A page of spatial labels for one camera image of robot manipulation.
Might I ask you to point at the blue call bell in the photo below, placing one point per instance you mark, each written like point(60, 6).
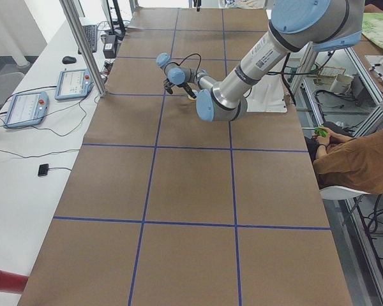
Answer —
point(193, 96)

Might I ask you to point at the near teach pendant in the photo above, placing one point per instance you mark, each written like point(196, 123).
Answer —
point(26, 109)

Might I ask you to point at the green handheld controller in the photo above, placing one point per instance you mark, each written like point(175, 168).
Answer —
point(320, 132)

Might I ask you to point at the small black puck device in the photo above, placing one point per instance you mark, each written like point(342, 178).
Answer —
point(43, 170)

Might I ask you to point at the black computer mouse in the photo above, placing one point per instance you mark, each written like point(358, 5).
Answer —
point(69, 60)

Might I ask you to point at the red cylinder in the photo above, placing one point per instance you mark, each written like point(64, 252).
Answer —
point(12, 282)

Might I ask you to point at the far teach pendant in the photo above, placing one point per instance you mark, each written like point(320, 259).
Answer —
point(73, 84)

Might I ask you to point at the aluminium frame post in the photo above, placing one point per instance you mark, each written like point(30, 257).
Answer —
point(73, 19)

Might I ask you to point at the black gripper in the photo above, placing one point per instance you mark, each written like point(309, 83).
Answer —
point(185, 87)

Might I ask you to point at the black keyboard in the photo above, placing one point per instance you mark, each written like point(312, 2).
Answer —
point(91, 34)

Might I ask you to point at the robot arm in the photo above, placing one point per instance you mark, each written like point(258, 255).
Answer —
point(328, 25)

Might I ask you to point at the black power adapter box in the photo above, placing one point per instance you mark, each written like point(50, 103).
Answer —
point(110, 46)

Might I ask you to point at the seated person brown shirt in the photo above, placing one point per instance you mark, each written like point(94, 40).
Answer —
point(342, 160)

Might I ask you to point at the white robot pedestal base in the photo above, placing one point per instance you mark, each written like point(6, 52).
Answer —
point(268, 98)

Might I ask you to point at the teach pendant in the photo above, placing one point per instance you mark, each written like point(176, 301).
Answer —
point(26, 109)
point(73, 84)

